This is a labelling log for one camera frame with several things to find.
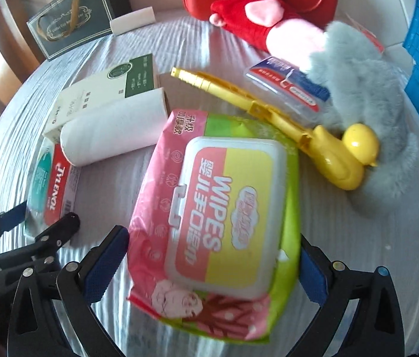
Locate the pink green baby wipes pack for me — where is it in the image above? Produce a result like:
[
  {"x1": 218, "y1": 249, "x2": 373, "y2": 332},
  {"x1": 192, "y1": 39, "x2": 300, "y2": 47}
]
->
[{"x1": 127, "y1": 109, "x2": 303, "y2": 341}]

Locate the small white box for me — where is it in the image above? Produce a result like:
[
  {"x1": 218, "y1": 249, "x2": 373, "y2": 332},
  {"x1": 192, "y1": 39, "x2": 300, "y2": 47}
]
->
[{"x1": 110, "y1": 7, "x2": 157, "y2": 37}]

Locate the white paper roll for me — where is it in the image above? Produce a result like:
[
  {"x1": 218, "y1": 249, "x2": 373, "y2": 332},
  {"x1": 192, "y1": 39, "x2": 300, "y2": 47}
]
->
[{"x1": 59, "y1": 87, "x2": 170, "y2": 167}]

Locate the wooden bed frame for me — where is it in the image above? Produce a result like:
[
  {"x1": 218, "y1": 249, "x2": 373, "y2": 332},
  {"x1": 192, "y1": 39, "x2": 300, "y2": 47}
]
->
[{"x1": 0, "y1": 0, "x2": 43, "y2": 93}]

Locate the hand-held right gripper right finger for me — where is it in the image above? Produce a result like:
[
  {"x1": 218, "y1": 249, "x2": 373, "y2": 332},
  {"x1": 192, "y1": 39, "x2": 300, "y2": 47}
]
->
[{"x1": 299, "y1": 232, "x2": 412, "y2": 357}]

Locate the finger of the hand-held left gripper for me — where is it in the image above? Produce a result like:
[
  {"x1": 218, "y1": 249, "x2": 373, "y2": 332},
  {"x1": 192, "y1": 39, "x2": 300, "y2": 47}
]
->
[
  {"x1": 0, "y1": 201, "x2": 29, "y2": 253},
  {"x1": 0, "y1": 212, "x2": 81, "y2": 270}
]

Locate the light striped bed sheet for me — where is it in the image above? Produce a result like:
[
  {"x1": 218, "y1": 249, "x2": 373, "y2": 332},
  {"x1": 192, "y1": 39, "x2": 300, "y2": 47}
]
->
[{"x1": 0, "y1": 18, "x2": 419, "y2": 357}]

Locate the white and green box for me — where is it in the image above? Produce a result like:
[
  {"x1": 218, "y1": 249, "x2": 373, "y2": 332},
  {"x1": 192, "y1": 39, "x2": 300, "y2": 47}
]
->
[{"x1": 42, "y1": 53, "x2": 160, "y2": 142}]

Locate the clear box red blue label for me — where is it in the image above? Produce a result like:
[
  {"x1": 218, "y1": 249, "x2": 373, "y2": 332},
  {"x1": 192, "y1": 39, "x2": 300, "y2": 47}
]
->
[{"x1": 244, "y1": 56, "x2": 331, "y2": 127}]

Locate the dark square gift box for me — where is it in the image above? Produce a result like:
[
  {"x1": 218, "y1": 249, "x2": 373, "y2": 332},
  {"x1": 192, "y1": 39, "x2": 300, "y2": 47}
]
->
[{"x1": 27, "y1": 0, "x2": 134, "y2": 61}]

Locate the red pink plush toy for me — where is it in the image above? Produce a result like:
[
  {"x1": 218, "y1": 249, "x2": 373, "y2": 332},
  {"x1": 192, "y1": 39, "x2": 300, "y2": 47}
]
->
[{"x1": 209, "y1": 0, "x2": 329, "y2": 54}]

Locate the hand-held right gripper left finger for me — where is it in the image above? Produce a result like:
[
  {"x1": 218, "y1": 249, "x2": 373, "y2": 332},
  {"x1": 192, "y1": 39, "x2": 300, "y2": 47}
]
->
[{"x1": 9, "y1": 225, "x2": 130, "y2": 357}]

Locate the white red packet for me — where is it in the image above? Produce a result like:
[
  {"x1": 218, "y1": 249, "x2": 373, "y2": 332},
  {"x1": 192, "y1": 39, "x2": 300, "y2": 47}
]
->
[{"x1": 343, "y1": 13, "x2": 386, "y2": 54}]

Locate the red white medicine box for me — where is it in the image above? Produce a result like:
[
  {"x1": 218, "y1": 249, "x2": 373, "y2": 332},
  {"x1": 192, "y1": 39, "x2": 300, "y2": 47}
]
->
[{"x1": 25, "y1": 139, "x2": 84, "y2": 248}]

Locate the grey plush toy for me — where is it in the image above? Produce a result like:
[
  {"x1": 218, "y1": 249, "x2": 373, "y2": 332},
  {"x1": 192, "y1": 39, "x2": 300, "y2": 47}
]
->
[{"x1": 299, "y1": 20, "x2": 419, "y2": 216}]

